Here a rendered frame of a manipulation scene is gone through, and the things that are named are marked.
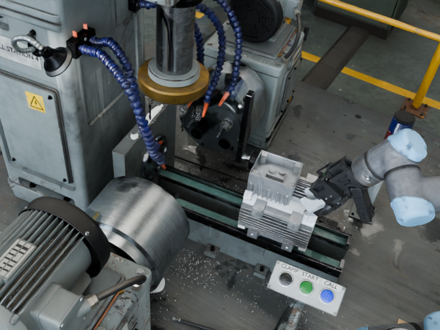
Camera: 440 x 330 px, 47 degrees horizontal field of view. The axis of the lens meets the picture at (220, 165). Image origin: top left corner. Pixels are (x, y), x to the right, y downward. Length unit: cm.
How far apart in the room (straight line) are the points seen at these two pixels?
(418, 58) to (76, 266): 384
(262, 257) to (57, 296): 76
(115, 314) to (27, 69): 62
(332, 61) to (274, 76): 234
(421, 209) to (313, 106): 119
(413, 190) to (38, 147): 96
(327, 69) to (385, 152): 284
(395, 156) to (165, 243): 55
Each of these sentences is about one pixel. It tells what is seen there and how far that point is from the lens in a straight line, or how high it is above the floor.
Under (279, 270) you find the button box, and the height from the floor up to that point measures 107.
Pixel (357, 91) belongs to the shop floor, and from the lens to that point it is 382.
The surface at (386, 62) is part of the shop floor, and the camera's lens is 427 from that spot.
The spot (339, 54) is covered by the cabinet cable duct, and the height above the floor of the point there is 3.
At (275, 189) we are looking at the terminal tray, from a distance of 131.
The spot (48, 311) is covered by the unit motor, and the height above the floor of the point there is 131.
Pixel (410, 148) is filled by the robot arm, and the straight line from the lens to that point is 108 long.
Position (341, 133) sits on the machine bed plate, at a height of 80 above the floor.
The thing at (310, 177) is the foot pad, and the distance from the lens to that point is 143.
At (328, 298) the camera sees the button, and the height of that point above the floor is 107.
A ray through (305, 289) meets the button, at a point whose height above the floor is 107.
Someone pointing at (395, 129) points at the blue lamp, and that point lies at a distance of 151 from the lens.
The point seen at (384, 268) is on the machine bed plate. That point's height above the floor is 80.
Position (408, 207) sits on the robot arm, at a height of 134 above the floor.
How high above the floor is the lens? 205
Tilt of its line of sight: 44 degrees down
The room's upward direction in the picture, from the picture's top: 7 degrees clockwise
